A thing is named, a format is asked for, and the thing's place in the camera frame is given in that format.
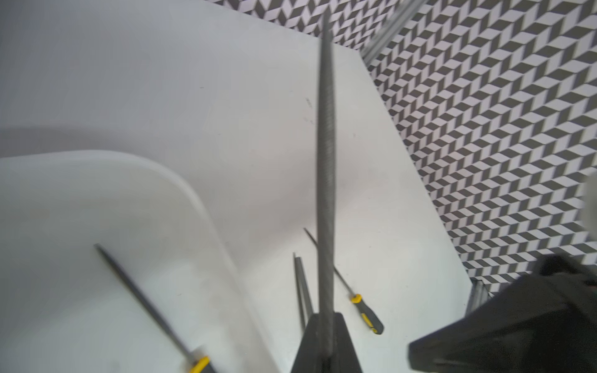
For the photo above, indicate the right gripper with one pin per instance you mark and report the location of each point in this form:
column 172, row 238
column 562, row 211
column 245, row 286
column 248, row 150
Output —
column 545, row 321

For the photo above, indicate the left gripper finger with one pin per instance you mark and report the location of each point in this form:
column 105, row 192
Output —
column 319, row 354

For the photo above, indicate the file tool four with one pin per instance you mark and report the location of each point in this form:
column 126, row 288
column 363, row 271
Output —
column 326, row 178

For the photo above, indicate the file tool three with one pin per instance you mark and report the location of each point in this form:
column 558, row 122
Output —
column 368, row 315

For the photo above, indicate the file tool five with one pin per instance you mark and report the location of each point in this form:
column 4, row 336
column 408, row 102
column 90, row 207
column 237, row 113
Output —
column 196, row 364

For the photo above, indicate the white plastic storage box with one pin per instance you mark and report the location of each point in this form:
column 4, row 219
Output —
column 70, row 221

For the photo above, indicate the right corner aluminium post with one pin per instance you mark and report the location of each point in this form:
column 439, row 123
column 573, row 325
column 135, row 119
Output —
column 404, row 12

